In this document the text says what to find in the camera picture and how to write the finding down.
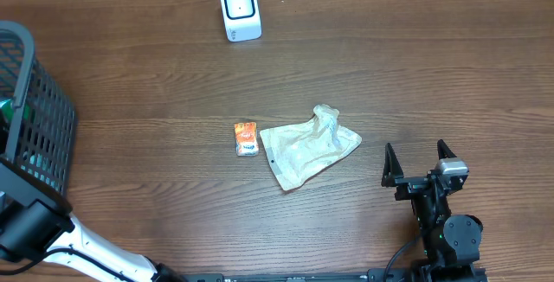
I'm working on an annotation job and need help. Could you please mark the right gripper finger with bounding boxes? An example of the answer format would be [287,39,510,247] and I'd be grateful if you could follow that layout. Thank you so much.
[381,143,404,188]
[437,139,456,159]

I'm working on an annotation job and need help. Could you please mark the beige plastic pouch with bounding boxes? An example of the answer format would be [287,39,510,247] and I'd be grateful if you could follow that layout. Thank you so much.
[260,104,362,191]

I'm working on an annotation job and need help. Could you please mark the small orange snack packet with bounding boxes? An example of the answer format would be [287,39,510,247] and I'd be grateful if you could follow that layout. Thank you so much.
[235,122,259,157]

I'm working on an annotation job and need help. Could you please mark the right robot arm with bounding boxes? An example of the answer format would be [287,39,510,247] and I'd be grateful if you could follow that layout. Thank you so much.
[381,140,487,282]

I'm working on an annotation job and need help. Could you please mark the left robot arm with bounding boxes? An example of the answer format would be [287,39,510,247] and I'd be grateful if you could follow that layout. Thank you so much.
[1,158,184,282]

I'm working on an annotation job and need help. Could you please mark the white barcode scanner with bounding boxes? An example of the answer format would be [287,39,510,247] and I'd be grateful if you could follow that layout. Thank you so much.
[220,0,262,42]

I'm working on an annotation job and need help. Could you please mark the items inside basket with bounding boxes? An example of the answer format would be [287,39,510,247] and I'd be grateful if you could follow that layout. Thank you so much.
[1,98,55,187]

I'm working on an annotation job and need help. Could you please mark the grey plastic mesh basket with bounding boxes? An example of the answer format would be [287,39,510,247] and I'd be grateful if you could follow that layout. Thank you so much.
[1,21,77,195]

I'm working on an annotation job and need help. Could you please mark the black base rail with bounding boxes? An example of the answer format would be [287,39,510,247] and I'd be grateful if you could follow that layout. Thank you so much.
[183,266,488,282]

